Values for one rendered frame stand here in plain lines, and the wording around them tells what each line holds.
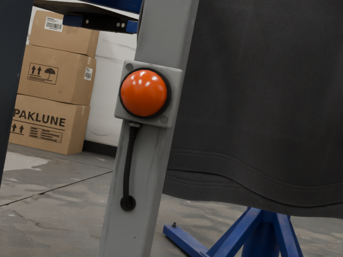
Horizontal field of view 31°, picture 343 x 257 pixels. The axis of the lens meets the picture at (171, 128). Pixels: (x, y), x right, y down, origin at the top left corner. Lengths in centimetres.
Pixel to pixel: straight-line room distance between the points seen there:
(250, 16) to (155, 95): 34
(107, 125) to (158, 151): 513
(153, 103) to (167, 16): 8
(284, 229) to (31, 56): 370
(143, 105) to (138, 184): 8
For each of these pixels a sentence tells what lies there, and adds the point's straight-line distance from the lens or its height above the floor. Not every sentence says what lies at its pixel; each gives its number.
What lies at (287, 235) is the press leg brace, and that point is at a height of 28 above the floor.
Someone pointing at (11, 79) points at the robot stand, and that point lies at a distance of 130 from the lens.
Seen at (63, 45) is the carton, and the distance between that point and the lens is 536.
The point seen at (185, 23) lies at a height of 71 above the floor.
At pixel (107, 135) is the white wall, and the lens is 567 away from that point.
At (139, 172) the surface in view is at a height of 58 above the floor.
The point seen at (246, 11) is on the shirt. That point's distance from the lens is 82.
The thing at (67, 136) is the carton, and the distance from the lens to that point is 528.
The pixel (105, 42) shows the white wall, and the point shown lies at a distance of 571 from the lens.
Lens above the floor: 65
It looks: 3 degrees down
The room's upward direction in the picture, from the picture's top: 11 degrees clockwise
